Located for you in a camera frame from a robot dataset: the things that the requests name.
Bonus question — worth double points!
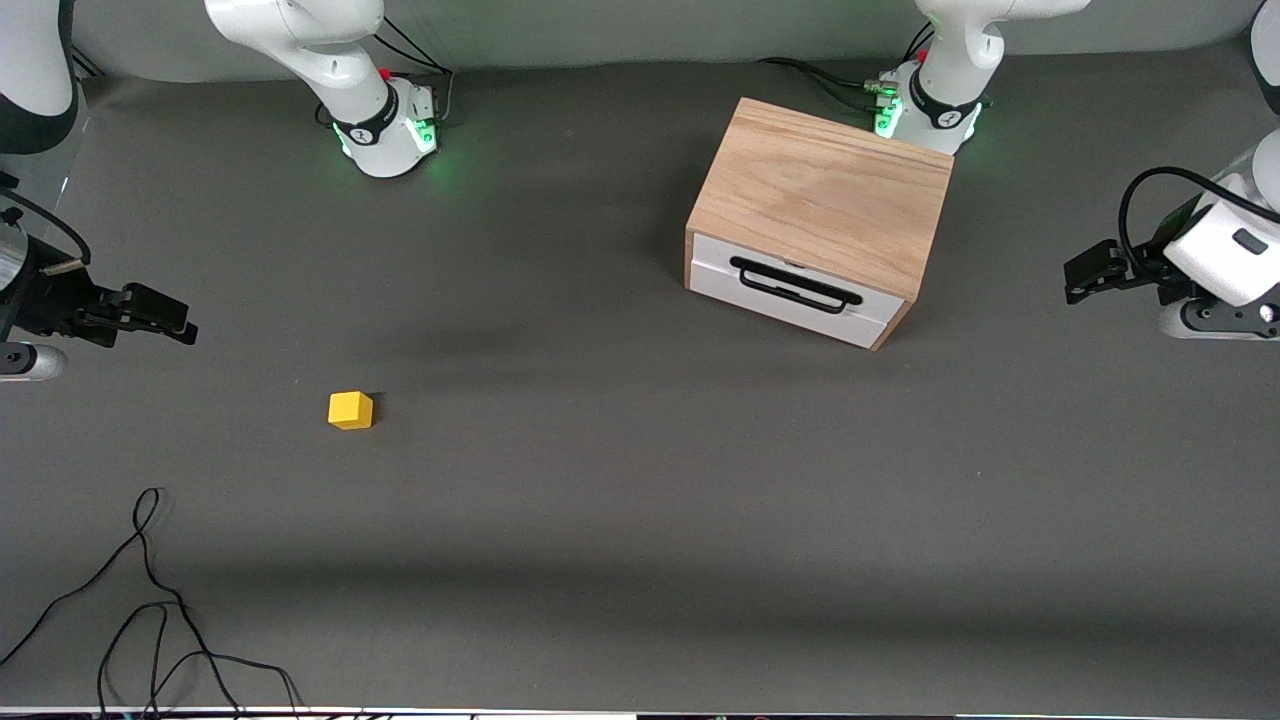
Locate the wooden drawer cabinet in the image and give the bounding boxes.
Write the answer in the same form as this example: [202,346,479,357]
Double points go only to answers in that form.
[684,97,955,352]

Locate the black left arm base cables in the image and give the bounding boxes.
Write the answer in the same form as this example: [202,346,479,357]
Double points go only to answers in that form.
[758,24,937,113]

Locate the yellow cube block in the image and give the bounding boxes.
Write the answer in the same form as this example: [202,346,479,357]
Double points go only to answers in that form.
[328,391,375,432]

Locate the thin black table cable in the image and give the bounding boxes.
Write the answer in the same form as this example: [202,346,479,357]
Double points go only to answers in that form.
[96,600,304,717]
[0,487,244,717]

